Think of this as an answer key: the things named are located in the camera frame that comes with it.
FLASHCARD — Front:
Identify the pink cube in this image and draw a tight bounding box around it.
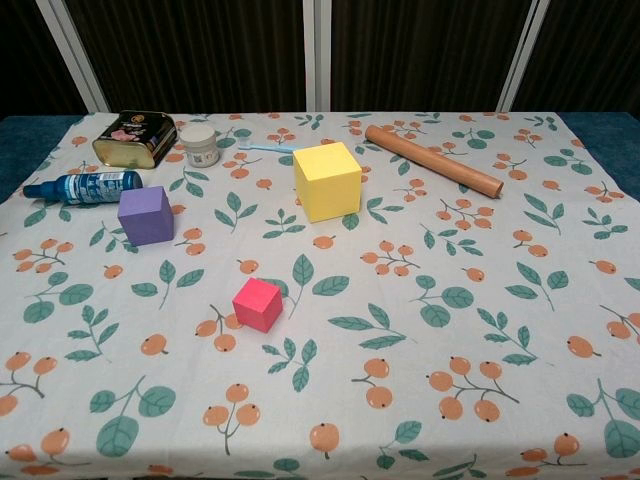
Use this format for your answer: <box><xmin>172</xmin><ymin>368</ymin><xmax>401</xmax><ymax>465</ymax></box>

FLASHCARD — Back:
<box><xmin>231</xmin><ymin>277</ymin><xmax>285</xmax><ymax>333</ymax></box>

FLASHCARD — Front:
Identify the blue spray bottle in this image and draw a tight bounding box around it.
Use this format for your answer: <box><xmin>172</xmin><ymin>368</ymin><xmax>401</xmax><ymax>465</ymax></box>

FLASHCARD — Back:
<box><xmin>22</xmin><ymin>169</ymin><xmax>144</xmax><ymax>206</ymax></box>

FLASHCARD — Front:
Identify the small white jar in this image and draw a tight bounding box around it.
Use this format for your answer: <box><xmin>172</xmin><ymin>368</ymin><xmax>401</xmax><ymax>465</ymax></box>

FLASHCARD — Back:
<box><xmin>178</xmin><ymin>125</ymin><xmax>221</xmax><ymax>168</ymax></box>

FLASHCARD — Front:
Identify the yellow cube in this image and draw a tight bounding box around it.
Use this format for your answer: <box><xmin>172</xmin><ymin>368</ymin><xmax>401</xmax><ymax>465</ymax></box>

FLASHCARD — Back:
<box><xmin>292</xmin><ymin>141</ymin><xmax>363</xmax><ymax>224</ymax></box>

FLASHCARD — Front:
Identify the light blue toothbrush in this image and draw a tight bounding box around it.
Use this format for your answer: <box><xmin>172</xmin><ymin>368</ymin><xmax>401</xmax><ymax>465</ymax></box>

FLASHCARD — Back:
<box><xmin>237</xmin><ymin>138</ymin><xmax>297</xmax><ymax>154</ymax></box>

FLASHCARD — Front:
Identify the floral fruit print tablecloth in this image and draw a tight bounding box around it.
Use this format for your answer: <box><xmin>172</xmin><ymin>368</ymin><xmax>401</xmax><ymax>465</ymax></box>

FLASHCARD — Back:
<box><xmin>0</xmin><ymin>111</ymin><xmax>640</xmax><ymax>480</ymax></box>

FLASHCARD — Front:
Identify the dark ribbed partition panel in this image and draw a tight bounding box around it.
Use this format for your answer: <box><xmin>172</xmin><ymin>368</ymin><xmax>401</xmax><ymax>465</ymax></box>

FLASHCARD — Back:
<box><xmin>317</xmin><ymin>0</ymin><xmax>539</xmax><ymax>113</ymax></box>
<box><xmin>497</xmin><ymin>0</ymin><xmax>640</xmax><ymax>114</ymax></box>
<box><xmin>64</xmin><ymin>0</ymin><xmax>320</xmax><ymax>114</ymax></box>
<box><xmin>0</xmin><ymin>0</ymin><xmax>109</xmax><ymax>119</ymax></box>

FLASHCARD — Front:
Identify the black gold tea tin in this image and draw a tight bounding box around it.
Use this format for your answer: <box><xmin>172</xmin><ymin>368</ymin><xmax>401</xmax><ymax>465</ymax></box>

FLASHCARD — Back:
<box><xmin>91</xmin><ymin>109</ymin><xmax>179</xmax><ymax>170</ymax></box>

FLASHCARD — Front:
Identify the brown wooden rolling pin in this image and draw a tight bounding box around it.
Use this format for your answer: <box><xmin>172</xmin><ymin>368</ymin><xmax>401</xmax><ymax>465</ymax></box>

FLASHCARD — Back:
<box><xmin>364</xmin><ymin>124</ymin><xmax>505</xmax><ymax>200</ymax></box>

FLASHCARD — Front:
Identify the purple cube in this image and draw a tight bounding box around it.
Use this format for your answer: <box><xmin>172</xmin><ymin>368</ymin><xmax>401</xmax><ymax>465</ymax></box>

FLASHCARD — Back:
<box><xmin>117</xmin><ymin>185</ymin><xmax>175</xmax><ymax>247</ymax></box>

